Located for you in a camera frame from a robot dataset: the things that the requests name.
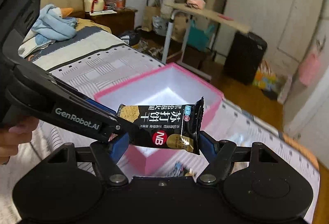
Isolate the black soda cracker packet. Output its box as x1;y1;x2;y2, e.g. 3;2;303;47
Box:
117;98;204;155

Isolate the person's left hand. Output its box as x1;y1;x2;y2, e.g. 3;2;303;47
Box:
0;117;39;165

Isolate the patterned bed sheet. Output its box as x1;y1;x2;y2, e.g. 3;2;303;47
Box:
1;26;320;223

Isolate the pink storage box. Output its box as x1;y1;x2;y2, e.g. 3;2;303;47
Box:
94;64;224;176

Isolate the blue plush toy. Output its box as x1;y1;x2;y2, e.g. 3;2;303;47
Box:
23;4;77;45

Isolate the colourful gift bag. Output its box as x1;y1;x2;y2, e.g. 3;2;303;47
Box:
252;59;281;94

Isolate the black drawer cabinet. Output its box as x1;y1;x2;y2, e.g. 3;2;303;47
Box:
222;32;268;85

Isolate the wooden nightstand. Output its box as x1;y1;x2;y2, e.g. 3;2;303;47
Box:
85;9;137;37

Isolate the rolling side table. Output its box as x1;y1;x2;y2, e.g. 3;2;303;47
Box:
161;2;253;81

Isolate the teal bag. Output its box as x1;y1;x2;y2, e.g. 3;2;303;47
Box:
187;20;215;52

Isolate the pink hanging cloth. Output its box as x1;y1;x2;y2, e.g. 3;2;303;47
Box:
298;51;320;87

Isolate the white wardrobe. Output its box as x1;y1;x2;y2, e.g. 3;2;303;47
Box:
224;0;323;76

